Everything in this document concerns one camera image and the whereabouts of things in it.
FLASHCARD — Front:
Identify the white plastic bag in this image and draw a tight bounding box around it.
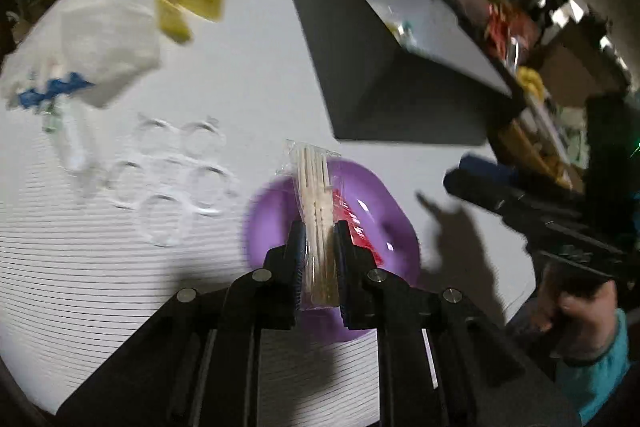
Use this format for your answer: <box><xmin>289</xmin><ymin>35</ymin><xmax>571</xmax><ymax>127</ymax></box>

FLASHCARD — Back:
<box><xmin>1</xmin><ymin>0</ymin><xmax>160</xmax><ymax>109</ymax></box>

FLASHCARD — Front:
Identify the right hand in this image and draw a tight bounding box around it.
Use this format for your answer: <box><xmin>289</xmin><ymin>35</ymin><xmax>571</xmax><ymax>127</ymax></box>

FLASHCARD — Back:
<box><xmin>530</xmin><ymin>263</ymin><xmax>618</xmax><ymax>361</ymax></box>

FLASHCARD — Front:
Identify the yellow snack packet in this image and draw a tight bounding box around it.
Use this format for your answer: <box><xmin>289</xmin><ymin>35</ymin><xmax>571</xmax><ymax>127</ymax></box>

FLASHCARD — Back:
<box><xmin>154</xmin><ymin>0</ymin><xmax>224</xmax><ymax>44</ymax></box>

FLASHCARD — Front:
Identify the clear plastic six-pack ring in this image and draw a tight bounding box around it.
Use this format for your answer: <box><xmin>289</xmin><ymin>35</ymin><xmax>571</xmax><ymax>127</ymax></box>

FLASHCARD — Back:
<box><xmin>102</xmin><ymin>114</ymin><xmax>241</xmax><ymax>249</ymax></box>

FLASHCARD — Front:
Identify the red sauce packet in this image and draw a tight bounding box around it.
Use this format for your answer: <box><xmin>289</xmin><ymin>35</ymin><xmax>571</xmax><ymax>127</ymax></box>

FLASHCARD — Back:
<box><xmin>332</xmin><ymin>188</ymin><xmax>383</xmax><ymax>267</ymax></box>

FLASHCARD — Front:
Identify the teal right sleeve forearm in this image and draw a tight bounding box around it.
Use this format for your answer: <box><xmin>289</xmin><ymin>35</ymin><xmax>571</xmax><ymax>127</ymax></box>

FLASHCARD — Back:
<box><xmin>508</xmin><ymin>305</ymin><xmax>633</xmax><ymax>427</ymax></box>

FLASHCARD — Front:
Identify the wooden chopsticks packet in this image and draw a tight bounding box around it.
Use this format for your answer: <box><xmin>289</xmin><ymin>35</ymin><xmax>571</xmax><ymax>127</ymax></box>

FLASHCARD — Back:
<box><xmin>277</xmin><ymin>140</ymin><xmax>343</xmax><ymax>311</ymax></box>

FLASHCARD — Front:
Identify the grey storage box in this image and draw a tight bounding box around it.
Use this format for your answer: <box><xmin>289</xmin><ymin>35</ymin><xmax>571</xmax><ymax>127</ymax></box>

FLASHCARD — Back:
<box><xmin>294</xmin><ymin>0</ymin><xmax>524</xmax><ymax>145</ymax></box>

